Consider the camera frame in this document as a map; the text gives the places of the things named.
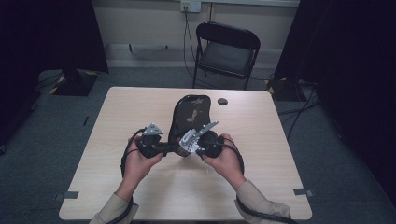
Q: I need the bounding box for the dark patterned sock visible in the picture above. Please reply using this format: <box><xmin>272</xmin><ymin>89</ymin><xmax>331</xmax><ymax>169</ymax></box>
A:
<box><xmin>167</xmin><ymin>94</ymin><xmax>213</xmax><ymax>158</ymax></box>

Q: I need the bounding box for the black folding chair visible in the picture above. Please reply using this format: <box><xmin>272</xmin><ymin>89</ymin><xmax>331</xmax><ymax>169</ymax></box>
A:
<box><xmin>191</xmin><ymin>21</ymin><xmax>262</xmax><ymax>91</ymax></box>

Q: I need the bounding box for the metal wall bar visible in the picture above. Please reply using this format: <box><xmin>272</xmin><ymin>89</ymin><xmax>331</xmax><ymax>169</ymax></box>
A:
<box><xmin>128</xmin><ymin>43</ymin><xmax>169</xmax><ymax>53</ymax></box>

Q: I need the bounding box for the person's left hand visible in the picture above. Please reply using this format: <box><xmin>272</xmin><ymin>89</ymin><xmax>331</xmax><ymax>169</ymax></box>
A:
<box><xmin>121</xmin><ymin>134</ymin><xmax>164</xmax><ymax>191</ymax></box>

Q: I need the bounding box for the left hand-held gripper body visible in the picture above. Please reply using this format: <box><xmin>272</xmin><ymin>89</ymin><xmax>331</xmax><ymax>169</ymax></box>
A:
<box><xmin>136</xmin><ymin>122</ymin><xmax>165</xmax><ymax>160</ymax></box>

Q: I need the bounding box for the grey tape strip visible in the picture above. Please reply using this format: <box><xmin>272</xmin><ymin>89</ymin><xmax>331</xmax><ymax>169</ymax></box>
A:
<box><xmin>53</xmin><ymin>190</ymin><xmax>80</xmax><ymax>202</ymax></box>
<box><xmin>292</xmin><ymin>188</ymin><xmax>315</xmax><ymax>199</ymax></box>

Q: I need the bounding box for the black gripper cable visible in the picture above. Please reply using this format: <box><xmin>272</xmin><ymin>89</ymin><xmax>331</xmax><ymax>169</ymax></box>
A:
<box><xmin>218</xmin><ymin>136</ymin><xmax>298</xmax><ymax>224</ymax></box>
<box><xmin>106</xmin><ymin>127</ymin><xmax>148</xmax><ymax>224</ymax></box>

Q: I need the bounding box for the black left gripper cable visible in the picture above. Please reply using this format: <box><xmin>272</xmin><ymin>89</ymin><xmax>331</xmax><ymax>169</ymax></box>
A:
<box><xmin>106</xmin><ymin>127</ymin><xmax>148</xmax><ymax>224</ymax></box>

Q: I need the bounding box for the black floor cable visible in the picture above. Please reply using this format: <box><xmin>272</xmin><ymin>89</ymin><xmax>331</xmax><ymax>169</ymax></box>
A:
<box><xmin>276</xmin><ymin>83</ymin><xmax>322</xmax><ymax>142</ymax></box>

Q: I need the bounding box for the person's right hand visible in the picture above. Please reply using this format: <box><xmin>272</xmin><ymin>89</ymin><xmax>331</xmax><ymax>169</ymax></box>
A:
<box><xmin>202</xmin><ymin>133</ymin><xmax>248</xmax><ymax>191</ymax></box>

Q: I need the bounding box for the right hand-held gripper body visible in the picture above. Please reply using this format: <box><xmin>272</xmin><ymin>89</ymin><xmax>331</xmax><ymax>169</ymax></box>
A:
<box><xmin>188</xmin><ymin>120</ymin><xmax>225</xmax><ymax>159</ymax></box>

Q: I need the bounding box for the dark curtain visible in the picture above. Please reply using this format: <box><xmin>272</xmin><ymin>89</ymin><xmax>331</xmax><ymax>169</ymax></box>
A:
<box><xmin>274</xmin><ymin>0</ymin><xmax>396</xmax><ymax>200</ymax></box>
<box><xmin>0</xmin><ymin>0</ymin><xmax>109</xmax><ymax>150</ymax></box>

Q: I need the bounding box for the black stand base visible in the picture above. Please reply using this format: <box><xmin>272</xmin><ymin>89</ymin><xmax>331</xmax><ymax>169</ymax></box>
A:
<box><xmin>49</xmin><ymin>68</ymin><xmax>100</xmax><ymax>98</ymax></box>
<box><xmin>266</xmin><ymin>77</ymin><xmax>308</xmax><ymax>103</ymax></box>

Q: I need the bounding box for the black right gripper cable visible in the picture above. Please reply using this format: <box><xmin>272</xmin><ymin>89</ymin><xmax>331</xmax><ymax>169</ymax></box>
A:
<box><xmin>218</xmin><ymin>136</ymin><xmax>298</xmax><ymax>224</ymax></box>

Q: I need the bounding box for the white wall socket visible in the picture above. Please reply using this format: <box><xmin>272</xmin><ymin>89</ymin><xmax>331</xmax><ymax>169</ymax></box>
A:
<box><xmin>179</xmin><ymin>0</ymin><xmax>203</xmax><ymax>14</ymax></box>

